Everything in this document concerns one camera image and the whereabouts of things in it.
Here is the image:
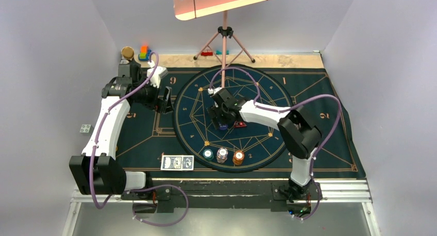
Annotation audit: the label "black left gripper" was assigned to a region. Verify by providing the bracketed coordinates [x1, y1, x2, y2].
[133, 77, 173, 113]

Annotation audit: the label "red triangle dealer marker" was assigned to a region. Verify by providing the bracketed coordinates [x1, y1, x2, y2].
[233, 121, 247, 128]

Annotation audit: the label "purple white poker chip stack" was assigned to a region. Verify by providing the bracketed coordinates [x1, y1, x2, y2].
[216, 147, 228, 163]

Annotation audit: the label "green poker chip stack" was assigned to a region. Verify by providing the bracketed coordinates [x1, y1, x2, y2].
[202, 148, 214, 161]

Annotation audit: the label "orange poker chip stack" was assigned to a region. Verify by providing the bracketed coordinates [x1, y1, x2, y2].
[232, 151, 245, 166]

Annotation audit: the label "blue small blind button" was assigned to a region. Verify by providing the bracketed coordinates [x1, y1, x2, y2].
[219, 124, 228, 130]

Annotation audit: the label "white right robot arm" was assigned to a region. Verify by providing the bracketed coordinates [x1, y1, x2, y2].
[207, 87, 322, 198]

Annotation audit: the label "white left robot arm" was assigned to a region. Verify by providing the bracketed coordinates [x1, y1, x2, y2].
[69, 77, 173, 199]

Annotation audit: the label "round dark blue mat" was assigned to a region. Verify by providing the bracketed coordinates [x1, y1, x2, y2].
[173, 65, 294, 173]

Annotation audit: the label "dark green poker mat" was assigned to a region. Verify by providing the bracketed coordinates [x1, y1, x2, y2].
[115, 64, 365, 180]

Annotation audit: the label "blue playing card deck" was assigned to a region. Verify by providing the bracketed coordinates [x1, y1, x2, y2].
[160, 155, 194, 172]

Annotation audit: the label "colourful toy blocks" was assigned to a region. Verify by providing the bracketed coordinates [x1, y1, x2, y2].
[138, 45, 151, 61]

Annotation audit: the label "teal toy block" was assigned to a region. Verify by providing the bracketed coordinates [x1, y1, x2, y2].
[215, 50, 229, 55]

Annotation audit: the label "gold round lid jar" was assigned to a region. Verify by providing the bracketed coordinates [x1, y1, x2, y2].
[121, 46, 135, 60]

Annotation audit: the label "pink tripod stand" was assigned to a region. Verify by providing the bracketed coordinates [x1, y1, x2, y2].
[193, 10, 256, 88]

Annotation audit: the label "grey toy brick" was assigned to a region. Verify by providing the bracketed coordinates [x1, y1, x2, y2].
[79, 124, 93, 134]

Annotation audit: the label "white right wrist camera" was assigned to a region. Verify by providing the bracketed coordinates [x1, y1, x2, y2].
[208, 87, 222, 96]

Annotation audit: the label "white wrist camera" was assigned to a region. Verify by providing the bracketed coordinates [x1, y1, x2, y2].
[208, 87, 222, 96]
[147, 66, 168, 88]

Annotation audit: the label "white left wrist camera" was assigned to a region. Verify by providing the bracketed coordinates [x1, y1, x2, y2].
[147, 66, 168, 88]

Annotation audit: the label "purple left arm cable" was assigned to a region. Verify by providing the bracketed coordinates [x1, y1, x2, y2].
[89, 51, 190, 227]

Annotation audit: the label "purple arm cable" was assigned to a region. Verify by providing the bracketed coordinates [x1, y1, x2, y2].
[209, 66, 343, 222]
[89, 51, 190, 227]

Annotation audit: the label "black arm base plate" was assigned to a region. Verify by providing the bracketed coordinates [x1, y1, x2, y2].
[121, 178, 322, 214]

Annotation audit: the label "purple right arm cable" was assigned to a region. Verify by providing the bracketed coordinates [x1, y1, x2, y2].
[209, 66, 343, 222]

